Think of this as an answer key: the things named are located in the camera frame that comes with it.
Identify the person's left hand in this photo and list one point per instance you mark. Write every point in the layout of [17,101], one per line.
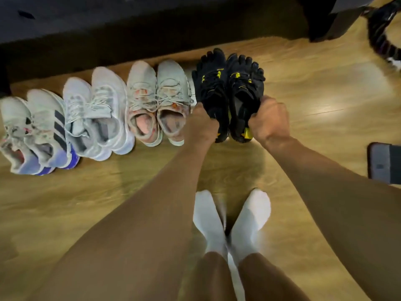
[200,128]

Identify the person's right hand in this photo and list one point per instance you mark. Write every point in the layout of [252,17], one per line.
[272,122]

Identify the person's right fingers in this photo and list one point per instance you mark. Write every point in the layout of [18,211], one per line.
[262,108]

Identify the person's left fingers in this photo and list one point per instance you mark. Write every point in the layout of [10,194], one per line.
[208,117]

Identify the black yellow toe shoe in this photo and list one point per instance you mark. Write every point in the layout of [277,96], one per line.
[242,84]
[211,84]

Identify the person's left forearm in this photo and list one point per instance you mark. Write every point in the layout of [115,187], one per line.
[147,222]

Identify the person's right forearm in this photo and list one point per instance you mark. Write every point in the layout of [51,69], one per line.
[341,210]

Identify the white sneaker pink lining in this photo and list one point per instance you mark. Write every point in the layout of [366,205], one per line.
[142,90]
[174,87]

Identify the white grey knit sneaker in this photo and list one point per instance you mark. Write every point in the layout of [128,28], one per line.
[83,122]
[109,100]

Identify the white sock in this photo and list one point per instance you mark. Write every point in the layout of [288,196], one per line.
[250,222]
[208,222]

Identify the black furniture piece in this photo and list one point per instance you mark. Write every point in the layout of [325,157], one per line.
[338,18]

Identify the dark sofa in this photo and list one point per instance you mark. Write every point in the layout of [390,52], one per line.
[125,31]

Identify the grey flat box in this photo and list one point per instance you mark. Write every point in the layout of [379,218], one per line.
[383,162]

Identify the white sneaker black stripes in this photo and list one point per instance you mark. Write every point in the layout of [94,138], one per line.
[50,128]

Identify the person's left leg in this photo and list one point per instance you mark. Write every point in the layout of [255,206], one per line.
[211,278]

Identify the person's leg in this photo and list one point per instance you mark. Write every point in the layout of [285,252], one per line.
[266,278]
[211,278]

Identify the person's right leg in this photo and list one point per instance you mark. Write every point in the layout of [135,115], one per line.
[266,278]

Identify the white sneaker blue sole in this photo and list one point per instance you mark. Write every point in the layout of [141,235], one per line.
[14,134]

